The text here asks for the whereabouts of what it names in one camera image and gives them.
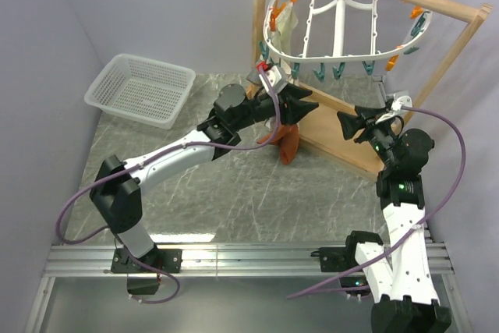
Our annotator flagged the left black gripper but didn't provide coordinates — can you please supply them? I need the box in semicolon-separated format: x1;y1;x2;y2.
233;83;320;132

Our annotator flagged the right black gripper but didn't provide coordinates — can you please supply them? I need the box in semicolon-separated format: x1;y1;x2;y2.
337;105;399;170

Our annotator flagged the orange underwear with beige waistband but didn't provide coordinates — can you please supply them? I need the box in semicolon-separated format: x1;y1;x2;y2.
271;124;299;165

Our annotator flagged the white oval clip hanger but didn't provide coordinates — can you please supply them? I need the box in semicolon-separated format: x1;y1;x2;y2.
263;0;433;64

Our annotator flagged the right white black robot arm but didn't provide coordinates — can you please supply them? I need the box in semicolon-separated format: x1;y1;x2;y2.
337;107;451;332

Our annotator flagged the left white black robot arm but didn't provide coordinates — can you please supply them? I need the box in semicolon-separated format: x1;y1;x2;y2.
89;83;318;272

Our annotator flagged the grey underwear with white waistband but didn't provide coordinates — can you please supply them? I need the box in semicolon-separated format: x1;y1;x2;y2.
246;61;288;93

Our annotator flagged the pale yellow hanging underwear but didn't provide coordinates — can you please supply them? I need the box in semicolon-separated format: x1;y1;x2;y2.
271;3;298;55

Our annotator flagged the wooden clothes rack with tray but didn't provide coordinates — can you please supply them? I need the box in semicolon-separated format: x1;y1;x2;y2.
252;0;492;178

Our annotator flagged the white plastic perforated basket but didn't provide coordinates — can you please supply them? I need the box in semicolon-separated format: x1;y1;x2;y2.
84;54;196;129

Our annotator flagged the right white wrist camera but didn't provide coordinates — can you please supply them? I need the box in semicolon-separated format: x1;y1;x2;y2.
386;90;412;115

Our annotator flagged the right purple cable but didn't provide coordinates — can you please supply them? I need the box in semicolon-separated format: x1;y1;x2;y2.
286;105;467;299

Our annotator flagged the aluminium mounting rail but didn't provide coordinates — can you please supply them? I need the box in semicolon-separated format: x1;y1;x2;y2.
43;242;455;278

